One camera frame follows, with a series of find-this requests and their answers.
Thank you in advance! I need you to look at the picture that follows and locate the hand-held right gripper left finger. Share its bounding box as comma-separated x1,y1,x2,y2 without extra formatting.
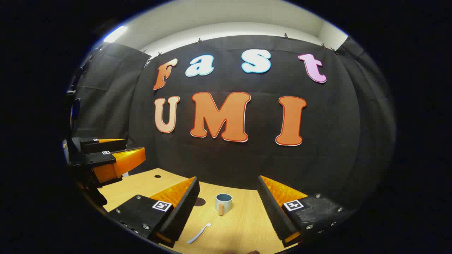
108,176,201,248

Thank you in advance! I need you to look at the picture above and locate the light blue cup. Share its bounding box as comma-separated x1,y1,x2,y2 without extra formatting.
215,193,233,216

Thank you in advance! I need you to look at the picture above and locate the wooden desktop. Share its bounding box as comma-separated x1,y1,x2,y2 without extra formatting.
97,168,308,254

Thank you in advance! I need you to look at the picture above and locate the black backdrop cloth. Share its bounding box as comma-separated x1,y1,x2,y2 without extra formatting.
71,35,396,212

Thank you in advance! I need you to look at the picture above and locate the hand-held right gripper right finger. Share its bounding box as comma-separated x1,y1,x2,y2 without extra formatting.
257,175,353,247

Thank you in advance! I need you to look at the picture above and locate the light blue toothbrush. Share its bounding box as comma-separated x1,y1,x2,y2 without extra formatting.
186,223,212,244

